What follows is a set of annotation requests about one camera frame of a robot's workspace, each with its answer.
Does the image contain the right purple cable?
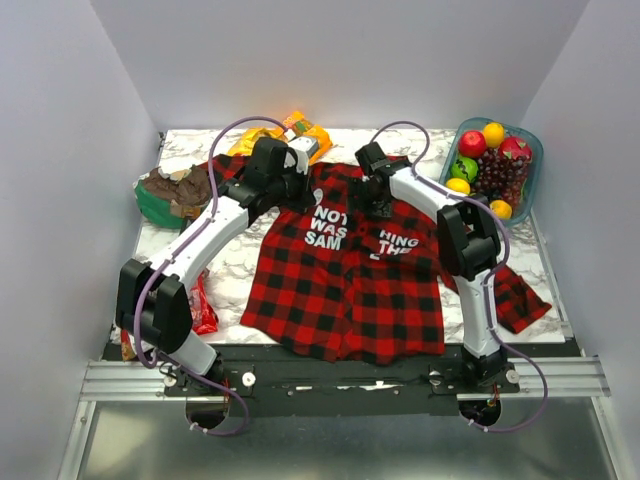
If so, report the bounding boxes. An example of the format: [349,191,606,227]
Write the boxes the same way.
[370,121,550,435]

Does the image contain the orange fruit top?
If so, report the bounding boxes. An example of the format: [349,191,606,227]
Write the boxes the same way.
[482,122,506,149]

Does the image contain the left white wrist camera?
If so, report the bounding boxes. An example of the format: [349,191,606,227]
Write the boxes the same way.
[284,136,319,174]

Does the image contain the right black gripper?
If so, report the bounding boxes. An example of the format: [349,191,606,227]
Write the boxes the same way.
[343,177,391,225]

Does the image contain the red candy snack bag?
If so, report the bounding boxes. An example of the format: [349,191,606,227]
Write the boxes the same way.
[119,268,218,361]

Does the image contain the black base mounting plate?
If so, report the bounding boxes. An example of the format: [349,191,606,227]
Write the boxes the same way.
[102,342,531,419]

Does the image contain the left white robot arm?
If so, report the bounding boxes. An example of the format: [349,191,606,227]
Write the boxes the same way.
[115,136,317,395]

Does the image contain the yellow lemon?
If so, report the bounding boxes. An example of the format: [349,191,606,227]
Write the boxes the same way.
[445,177,471,195]

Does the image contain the red dragon fruit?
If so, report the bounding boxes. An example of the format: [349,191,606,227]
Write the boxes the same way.
[498,136,533,163]

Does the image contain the red apple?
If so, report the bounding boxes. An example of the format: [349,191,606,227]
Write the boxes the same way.
[458,130,487,159]

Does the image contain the orange fruit bottom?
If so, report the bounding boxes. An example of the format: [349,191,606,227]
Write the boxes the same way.
[490,199,513,220]

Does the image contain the green bowl with brown paper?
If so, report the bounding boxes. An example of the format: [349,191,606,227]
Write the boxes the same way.
[133,165,212,229]

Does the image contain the yellow Lays chips bag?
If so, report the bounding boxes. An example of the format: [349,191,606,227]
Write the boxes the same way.
[227,127,286,156]

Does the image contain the red black plaid shirt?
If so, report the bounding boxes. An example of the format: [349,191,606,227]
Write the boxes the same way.
[195,152,553,366]

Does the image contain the orange fruit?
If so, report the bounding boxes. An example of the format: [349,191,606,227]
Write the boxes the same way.
[490,199,513,220]
[482,122,506,149]

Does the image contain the purple cable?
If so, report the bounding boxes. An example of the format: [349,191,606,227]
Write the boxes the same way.
[370,121,550,435]
[133,115,296,370]

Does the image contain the orange snack bag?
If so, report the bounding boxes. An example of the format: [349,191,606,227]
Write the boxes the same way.
[282,111,332,165]

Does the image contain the purple grape bunch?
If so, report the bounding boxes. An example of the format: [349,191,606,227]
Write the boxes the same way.
[471,149,532,209]

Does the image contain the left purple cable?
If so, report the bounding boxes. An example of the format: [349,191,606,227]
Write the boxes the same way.
[133,115,296,370]

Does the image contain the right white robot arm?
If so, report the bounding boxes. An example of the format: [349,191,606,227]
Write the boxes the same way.
[353,142,508,392]

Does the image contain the teal plastic fruit container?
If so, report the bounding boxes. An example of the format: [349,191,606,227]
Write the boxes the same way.
[439,117,544,227]

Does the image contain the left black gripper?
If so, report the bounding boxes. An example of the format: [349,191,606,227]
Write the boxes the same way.
[268,161,316,213]

